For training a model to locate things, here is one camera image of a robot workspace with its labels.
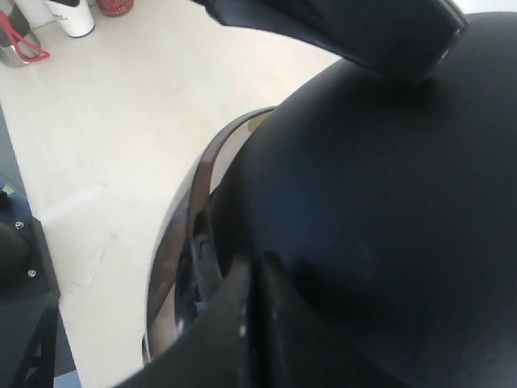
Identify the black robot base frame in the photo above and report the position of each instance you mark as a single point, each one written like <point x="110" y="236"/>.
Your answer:
<point x="29" y="298"/>

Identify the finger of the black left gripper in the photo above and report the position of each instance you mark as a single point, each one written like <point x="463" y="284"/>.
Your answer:
<point x="398" y="38"/>

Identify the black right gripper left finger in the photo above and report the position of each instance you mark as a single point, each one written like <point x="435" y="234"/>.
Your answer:
<point x="215" y="350"/>

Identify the steel bottle with red strap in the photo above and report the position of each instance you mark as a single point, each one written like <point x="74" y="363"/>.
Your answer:
<point x="19" y="44"/>

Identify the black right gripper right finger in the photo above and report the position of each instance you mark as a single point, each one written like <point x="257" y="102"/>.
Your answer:
<point x="295" y="350"/>

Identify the white tumbler cup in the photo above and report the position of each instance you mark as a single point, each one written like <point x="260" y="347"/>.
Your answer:
<point x="74" y="16"/>

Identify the black helmet with tinted visor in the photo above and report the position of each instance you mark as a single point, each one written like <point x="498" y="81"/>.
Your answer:
<point x="390" y="207"/>

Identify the red patterned cup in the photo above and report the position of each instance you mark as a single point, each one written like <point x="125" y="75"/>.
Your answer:
<point x="115" y="8"/>

